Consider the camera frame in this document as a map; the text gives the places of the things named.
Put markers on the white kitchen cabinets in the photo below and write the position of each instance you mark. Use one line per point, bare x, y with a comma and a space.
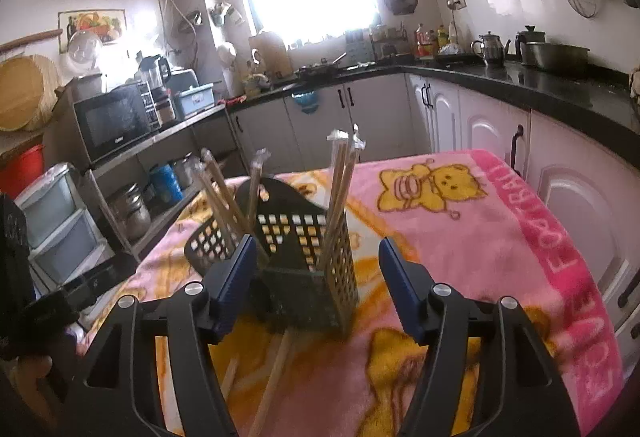
480, 132

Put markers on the black kitchen countertop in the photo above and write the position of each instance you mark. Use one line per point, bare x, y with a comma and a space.
550, 87

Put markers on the blue plastic container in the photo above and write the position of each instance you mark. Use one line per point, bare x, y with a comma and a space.
166, 184

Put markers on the large steel basin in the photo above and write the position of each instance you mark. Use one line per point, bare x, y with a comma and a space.
555, 59

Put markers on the wooden rolling pin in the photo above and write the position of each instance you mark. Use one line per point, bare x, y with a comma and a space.
30, 41

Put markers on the large steel pot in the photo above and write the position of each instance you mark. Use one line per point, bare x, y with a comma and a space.
131, 212

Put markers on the black microwave oven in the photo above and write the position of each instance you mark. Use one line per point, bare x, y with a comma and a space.
115, 122

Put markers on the beige thermos jug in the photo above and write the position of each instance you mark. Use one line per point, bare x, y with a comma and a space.
272, 52

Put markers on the blue hanging holder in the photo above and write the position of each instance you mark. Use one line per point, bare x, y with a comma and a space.
305, 99

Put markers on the plastic drawer unit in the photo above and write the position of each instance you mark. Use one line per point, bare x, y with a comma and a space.
60, 222

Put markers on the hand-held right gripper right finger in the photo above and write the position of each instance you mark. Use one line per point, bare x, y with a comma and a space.
400, 287

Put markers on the red bottle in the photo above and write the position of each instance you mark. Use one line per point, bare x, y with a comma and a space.
424, 42

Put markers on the metal shelf rack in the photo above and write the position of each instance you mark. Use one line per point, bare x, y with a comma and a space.
200, 127

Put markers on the black frying pan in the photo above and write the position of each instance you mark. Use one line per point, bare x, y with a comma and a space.
320, 67

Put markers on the black blender jug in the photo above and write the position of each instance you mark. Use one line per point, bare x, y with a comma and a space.
152, 72

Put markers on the grey plastic utensil basket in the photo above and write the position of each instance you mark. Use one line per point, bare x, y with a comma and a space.
310, 292

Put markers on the wooden chopsticks pair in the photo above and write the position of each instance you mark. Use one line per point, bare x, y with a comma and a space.
215, 197
256, 187
230, 377
350, 177
336, 187
272, 377
227, 192

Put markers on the round bamboo tray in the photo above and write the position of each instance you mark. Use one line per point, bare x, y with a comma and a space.
25, 92

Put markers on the steel kettle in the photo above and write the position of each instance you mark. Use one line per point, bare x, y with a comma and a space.
492, 48

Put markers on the small steel pot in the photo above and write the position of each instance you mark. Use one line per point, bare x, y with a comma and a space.
184, 172

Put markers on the person's left hand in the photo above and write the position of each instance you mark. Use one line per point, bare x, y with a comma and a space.
35, 372

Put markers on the red bucket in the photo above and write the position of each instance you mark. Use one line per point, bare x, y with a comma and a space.
20, 172

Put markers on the yellow bottle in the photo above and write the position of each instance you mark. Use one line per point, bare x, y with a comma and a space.
443, 37

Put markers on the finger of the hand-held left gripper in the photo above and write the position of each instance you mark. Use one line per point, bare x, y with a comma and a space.
100, 282

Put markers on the round glass lid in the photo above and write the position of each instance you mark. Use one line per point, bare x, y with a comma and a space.
84, 49

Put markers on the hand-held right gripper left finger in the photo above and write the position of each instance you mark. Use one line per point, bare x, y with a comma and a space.
240, 277

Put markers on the pink printed blanket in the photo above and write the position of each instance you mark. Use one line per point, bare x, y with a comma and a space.
450, 242

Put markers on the blue plastic box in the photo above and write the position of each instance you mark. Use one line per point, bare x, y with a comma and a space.
195, 101

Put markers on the dark lidded pot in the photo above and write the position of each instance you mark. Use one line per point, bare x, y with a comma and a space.
530, 37

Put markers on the fruit wall picture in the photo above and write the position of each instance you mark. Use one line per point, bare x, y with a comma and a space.
92, 24

